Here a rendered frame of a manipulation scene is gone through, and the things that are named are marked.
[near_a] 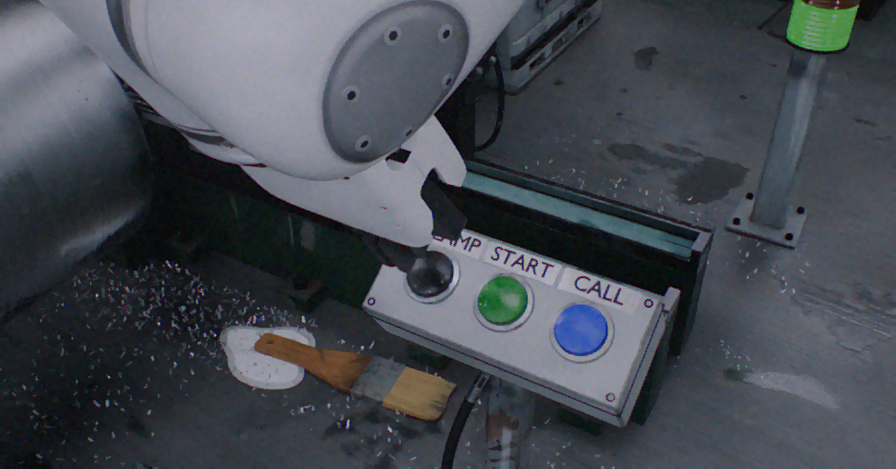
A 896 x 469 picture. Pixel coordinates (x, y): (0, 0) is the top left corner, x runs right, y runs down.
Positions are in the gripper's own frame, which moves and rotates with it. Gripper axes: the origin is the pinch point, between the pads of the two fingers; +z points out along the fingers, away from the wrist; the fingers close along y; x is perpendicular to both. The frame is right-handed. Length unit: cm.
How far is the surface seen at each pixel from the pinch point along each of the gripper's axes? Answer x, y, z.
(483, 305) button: 0.8, -4.2, 5.8
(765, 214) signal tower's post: -33, -13, 56
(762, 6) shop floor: -220, 37, 271
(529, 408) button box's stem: 3.8, -6.3, 16.7
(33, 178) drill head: 4.4, 29.2, 3.0
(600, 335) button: 0.0, -11.2, 5.8
